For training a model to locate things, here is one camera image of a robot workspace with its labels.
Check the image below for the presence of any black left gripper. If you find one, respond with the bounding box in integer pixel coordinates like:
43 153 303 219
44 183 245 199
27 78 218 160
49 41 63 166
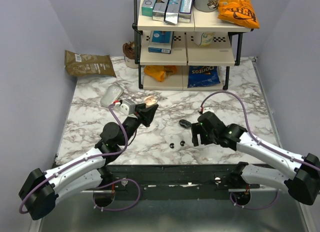
119 101 159 147

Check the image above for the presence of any beige earbud charging case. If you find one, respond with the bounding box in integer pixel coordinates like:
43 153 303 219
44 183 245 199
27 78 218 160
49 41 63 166
144 95 158 108

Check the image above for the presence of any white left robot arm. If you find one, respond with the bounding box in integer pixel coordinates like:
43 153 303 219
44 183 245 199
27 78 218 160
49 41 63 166
18 100 159 221

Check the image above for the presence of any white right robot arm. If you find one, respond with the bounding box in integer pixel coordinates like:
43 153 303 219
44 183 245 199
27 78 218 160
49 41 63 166
191 111 320 206

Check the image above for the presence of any black earbud charging case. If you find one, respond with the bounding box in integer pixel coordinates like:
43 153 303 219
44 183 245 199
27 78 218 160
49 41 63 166
178 119 192 129

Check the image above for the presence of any orange snack bag bottom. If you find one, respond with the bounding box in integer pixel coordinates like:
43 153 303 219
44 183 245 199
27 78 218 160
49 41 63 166
143 65 178 82

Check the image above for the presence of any blue Doritos bag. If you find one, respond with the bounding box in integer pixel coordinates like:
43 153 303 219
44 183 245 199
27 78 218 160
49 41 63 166
187 65 221 88

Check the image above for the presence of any brown lidded cup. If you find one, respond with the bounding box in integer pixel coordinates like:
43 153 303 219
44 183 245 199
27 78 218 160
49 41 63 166
122 41 139 69

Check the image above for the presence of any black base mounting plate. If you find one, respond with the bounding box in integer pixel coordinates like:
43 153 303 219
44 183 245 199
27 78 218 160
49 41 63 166
95 163 248 201

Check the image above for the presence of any blue box middle shelf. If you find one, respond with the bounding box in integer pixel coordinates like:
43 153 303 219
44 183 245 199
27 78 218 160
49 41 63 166
148 30 174 54

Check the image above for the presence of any three-tier beige shelf rack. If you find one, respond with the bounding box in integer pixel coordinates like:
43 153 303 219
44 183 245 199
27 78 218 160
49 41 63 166
132 0 250 91

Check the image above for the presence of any brown snack bag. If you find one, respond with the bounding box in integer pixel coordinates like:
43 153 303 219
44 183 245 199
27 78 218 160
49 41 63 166
64 50 116 77

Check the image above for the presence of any teal toothpaste box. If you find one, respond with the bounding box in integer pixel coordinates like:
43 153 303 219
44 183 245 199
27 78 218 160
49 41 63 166
141 0 157 17

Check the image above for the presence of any blue white toothpaste box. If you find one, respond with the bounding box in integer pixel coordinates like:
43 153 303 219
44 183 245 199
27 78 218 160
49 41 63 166
178 0 194 23

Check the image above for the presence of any silver blue toothpaste box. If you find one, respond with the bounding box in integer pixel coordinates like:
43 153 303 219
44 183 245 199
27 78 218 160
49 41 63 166
164 0 182 25

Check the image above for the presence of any orange chips bag top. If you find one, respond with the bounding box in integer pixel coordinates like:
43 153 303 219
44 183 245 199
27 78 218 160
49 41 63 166
217 0 260 29

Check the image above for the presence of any white printed mug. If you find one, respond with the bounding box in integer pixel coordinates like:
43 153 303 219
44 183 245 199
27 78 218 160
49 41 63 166
194 0 219 13

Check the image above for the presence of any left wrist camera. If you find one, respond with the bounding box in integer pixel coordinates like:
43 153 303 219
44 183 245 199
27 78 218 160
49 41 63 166
119 99 136 116

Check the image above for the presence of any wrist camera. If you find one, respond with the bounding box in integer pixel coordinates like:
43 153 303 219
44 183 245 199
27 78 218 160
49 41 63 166
198 106 214 115
119 99 136 116

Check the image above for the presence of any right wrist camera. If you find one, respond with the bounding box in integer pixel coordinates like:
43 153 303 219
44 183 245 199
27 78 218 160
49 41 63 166
198 106 214 115

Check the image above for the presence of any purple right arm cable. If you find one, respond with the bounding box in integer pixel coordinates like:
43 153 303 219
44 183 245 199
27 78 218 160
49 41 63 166
198 90 320 210

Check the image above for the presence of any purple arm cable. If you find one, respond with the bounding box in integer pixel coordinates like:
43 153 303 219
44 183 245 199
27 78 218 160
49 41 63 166
18 100 142 215
198 90 320 210

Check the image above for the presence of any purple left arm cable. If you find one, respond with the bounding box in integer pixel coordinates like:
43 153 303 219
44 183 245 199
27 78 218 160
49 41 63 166
18 100 142 215

